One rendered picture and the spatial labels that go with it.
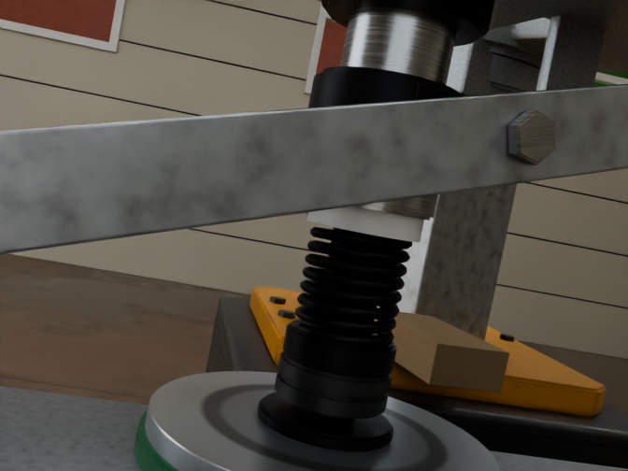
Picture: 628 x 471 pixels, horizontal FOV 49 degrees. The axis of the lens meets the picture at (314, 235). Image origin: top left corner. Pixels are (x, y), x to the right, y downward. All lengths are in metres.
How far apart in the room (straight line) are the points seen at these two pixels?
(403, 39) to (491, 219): 0.77
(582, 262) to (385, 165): 6.82
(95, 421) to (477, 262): 0.79
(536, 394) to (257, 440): 0.68
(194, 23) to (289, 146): 6.09
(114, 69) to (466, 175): 6.07
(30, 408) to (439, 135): 0.30
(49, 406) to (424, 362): 0.49
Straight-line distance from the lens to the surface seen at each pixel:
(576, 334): 7.24
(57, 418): 0.47
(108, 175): 0.31
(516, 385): 1.01
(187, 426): 0.40
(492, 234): 1.16
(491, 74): 1.05
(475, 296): 1.15
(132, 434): 0.45
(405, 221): 0.39
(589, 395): 1.06
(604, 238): 7.24
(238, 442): 0.39
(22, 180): 0.31
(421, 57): 0.40
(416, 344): 0.87
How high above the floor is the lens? 0.97
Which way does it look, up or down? 3 degrees down
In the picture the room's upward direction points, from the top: 11 degrees clockwise
